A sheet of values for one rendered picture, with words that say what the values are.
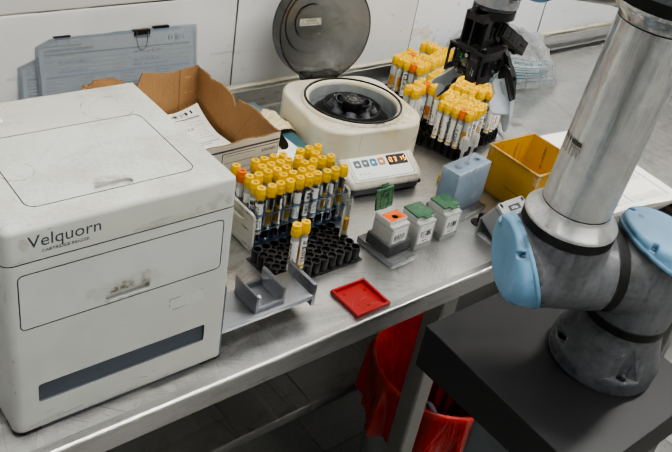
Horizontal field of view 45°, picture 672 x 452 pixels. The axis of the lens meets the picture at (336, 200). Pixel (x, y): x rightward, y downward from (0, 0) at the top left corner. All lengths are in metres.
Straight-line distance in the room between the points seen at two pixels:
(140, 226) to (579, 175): 0.50
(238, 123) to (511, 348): 0.66
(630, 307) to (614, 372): 0.11
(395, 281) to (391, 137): 0.34
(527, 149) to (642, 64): 0.85
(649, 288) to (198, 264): 0.56
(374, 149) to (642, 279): 0.66
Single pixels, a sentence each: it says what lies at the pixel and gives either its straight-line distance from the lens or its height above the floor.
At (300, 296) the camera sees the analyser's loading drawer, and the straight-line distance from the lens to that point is 1.20.
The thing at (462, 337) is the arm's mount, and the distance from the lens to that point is 1.15.
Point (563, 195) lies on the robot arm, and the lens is 0.97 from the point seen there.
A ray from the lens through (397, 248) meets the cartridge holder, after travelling 1.36.
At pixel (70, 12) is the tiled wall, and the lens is 1.52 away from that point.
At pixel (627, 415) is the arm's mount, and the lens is 1.16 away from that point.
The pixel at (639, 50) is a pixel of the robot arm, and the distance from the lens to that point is 0.89.
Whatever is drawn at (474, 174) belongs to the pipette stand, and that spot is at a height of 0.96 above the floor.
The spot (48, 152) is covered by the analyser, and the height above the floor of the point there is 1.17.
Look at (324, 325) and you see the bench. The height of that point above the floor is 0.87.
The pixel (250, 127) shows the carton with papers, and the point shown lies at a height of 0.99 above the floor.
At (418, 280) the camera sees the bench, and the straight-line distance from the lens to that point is 1.35.
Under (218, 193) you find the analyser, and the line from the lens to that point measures 0.96.
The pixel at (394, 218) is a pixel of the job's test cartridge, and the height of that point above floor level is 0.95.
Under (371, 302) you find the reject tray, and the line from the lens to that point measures 1.28.
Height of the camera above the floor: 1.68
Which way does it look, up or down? 32 degrees down
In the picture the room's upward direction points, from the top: 11 degrees clockwise
